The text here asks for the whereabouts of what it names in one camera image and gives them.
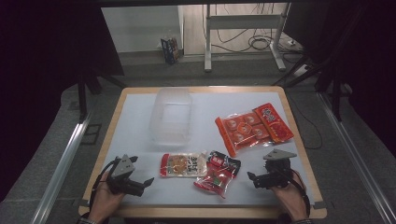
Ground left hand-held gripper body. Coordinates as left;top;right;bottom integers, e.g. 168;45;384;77
106;154;147;198

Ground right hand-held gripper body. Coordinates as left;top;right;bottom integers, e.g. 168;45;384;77
253;148;298;189

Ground red and black snack packet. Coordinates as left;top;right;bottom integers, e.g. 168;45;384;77
192;150;243;200

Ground white pouch with red edge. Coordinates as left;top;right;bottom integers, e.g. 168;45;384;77
159;150;209;179

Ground large orange snack packet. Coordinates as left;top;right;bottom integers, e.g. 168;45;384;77
214;102;295;159

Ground clear plastic container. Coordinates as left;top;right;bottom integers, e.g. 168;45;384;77
148;87;193;147

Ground person's right hand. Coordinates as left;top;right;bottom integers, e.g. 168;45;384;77
270;169;309;222

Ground person's left hand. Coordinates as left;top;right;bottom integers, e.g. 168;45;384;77
88;171;127;223

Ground dark floor socket plate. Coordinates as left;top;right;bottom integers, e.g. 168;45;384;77
80;123;103;146

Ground white table mat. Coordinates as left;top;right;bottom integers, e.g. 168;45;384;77
87;91;316;207

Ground black tripod stand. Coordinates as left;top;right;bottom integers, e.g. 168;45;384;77
75;70;128;124
271;53;344;123

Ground white power strip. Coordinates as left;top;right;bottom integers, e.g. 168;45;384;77
291;63;313;77

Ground black curtain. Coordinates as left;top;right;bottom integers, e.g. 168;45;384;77
282;0;396;158
0;0;126;202

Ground white metal stand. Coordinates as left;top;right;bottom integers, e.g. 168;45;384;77
203;3;292;74

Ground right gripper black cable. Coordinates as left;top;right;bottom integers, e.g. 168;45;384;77
290;169;312;217

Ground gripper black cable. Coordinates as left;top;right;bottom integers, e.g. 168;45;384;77
290;169;312;217
89;159;121;213

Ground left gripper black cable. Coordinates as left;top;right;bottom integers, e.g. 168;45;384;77
89;159;121;213

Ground thin black floor cable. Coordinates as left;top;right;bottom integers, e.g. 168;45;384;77
287;92;324;150

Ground aluminium rail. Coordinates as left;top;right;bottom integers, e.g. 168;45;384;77
317;91;396;224
30;110;95;224

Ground black cables on floor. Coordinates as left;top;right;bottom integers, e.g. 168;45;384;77
211;3;305;54

